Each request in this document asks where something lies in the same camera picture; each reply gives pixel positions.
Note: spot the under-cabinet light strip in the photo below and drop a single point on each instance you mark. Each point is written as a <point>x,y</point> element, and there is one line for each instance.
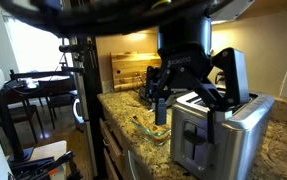
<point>218,22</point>

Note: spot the dark wooden chair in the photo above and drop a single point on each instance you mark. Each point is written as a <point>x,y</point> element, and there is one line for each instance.
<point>19,113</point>
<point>59,100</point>

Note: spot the brown bread slice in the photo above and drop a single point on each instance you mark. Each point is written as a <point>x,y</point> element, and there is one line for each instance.
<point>163,130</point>

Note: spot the light wooden robot table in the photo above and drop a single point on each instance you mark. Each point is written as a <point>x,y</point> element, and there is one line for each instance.
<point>46,150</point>

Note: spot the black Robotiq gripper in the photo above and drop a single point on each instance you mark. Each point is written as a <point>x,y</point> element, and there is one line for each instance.
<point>183,56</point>

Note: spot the stainless steel two-slot toaster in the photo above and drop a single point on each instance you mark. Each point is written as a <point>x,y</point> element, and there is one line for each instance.
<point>243,140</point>

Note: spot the wooden counter drawers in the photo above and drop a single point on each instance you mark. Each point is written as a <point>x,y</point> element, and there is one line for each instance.
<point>111,143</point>

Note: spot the dark dining table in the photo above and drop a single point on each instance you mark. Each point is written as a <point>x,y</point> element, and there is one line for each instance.
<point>49,87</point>

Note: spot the black toaster lever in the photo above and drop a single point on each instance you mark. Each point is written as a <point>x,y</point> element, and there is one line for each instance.
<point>193,137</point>

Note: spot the clear glass baking dish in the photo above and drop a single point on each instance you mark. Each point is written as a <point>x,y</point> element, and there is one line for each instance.
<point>146,131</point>

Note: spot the white kitchen appliance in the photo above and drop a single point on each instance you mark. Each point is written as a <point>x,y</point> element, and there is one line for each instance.
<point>87,150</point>

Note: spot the black metal stand base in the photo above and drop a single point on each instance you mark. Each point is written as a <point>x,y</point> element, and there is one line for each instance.
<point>91,100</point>

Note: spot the short black stand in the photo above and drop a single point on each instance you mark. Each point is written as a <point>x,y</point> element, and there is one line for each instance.
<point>8,126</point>

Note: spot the wooden cutting board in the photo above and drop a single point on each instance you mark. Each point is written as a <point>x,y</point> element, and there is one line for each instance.
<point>129,70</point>

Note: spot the bread slice with dark crust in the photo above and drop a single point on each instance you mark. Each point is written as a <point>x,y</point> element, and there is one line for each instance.
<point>137,118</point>

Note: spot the bright dining room window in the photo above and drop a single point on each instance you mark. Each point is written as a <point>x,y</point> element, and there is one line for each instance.
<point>33,43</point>

